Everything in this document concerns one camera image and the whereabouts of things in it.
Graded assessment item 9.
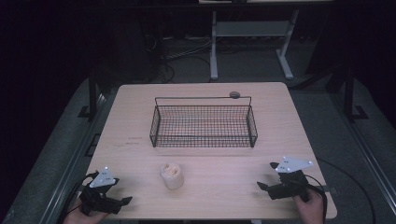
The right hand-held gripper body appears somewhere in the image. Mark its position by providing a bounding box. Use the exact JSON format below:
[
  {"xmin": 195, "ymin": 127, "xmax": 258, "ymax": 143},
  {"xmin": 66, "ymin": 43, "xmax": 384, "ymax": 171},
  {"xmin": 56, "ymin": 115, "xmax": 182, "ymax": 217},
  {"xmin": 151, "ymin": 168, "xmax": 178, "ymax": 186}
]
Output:
[{"xmin": 266, "ymin": 156, "xmax": 314, "ymax": 203}]

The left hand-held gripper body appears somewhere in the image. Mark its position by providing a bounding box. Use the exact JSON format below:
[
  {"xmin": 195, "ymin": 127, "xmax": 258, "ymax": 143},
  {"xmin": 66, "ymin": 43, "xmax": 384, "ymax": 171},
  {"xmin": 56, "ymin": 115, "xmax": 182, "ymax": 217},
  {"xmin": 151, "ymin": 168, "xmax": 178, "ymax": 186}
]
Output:
[{"xmin": 78, "ymin": 166, "xmax": 126, "ymax": 216}]

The person's left hand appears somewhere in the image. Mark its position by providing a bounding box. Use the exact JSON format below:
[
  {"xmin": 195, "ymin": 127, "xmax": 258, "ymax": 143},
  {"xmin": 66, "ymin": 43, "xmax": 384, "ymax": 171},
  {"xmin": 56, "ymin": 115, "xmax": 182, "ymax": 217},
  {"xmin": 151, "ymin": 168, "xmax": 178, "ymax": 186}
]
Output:
[{"xmin": 63, "ymin": 198, "xmax": 110, "ymax": 224}]

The person's right hand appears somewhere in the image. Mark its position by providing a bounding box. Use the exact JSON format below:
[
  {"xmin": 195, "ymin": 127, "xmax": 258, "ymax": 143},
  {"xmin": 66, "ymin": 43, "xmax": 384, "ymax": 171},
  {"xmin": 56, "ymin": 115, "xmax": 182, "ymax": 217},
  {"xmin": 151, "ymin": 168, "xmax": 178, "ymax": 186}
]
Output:
[{"xmin": 291, "ymin": 188, "xmax": 325, "ymax": 224}]

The black metal stand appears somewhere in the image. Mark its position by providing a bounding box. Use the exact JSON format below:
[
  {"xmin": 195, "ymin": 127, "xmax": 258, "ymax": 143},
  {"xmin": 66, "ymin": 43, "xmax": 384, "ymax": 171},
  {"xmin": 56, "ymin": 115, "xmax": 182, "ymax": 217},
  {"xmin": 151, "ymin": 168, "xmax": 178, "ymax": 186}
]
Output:
[
  {"xmin": 342, "ymin": 66, "xmax": 370, "ymax": 123},
  {"xmin": 78, "ymin": 66, "xmax": 108, "ymax": 120}
]

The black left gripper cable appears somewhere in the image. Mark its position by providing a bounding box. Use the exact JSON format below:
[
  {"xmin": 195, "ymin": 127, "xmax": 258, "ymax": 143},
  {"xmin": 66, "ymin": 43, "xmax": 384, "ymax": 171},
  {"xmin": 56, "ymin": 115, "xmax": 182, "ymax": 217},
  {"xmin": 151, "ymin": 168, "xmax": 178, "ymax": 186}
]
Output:
[{"xmin": 57, "ymin": 170, "xmax": 100, "ymax": 224}]

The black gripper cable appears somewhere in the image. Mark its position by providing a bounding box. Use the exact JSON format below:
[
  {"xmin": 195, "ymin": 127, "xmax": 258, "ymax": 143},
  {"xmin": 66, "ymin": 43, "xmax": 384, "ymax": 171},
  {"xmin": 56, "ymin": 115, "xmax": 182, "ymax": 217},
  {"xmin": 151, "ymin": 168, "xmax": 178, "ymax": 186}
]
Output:
[
  {"xmin": 57, "ymin": 170, "xmax": 100, "ymax": 224},
  {"xmin": 304, "ymin": 173, "xmax": 329, "ymax": 224}
]

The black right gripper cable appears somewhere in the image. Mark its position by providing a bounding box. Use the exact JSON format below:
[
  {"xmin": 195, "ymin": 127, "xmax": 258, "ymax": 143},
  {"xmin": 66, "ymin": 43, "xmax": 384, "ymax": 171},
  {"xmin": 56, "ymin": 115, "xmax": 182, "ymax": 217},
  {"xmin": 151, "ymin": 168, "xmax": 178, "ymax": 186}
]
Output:
[{"xmin": 304, "ymin": 173, "xmax": 329, "ymax": 224}]

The metal floor rail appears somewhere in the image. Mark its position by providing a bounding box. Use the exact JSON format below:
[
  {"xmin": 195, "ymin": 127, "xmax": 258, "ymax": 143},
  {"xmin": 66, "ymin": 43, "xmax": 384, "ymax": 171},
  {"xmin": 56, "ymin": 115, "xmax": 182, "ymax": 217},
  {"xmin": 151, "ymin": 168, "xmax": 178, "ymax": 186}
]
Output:
[
  {"xmin": 38, "ymin": 92, "xmax": 110, "ymax": 224},
  {"xmin": 330, "ymin": 92, "xmax": 396, "ymax": 206}
]

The thin black floor cable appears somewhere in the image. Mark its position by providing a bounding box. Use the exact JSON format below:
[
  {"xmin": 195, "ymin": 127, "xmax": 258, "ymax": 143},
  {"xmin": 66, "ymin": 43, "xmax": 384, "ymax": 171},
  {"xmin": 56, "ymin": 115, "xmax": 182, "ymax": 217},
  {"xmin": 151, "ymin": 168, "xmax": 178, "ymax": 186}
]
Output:
[{"xmin": 317, "ymin": 158, "xmax": 375, "ymax": 224}]

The black wire basket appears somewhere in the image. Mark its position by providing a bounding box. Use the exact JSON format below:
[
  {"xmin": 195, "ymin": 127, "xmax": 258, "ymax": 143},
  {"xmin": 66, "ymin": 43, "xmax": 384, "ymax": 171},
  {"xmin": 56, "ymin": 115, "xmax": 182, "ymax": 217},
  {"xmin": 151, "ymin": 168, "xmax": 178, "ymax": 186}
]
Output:
[{"xmin": 148, "ymin": 95, "xmax": 259, "ymax": 149}]

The white metal desk frame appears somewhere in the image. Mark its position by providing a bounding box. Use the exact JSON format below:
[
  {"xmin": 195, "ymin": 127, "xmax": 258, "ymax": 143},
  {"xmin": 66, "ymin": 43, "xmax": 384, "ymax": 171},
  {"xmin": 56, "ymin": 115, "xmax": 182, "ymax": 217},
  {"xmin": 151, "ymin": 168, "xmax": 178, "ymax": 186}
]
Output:
[{"xmin": 209, "ymin": 8, "xmax": 301, "ymax": 82}]

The bundle of floor cables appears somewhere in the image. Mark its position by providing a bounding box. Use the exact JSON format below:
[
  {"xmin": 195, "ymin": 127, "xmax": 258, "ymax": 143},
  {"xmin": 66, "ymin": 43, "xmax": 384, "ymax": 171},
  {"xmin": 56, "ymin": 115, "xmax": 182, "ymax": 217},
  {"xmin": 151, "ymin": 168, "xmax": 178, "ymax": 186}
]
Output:
[{"xmin": 144, "ymin": 32, "xmax": 216, "ymax": 84}]

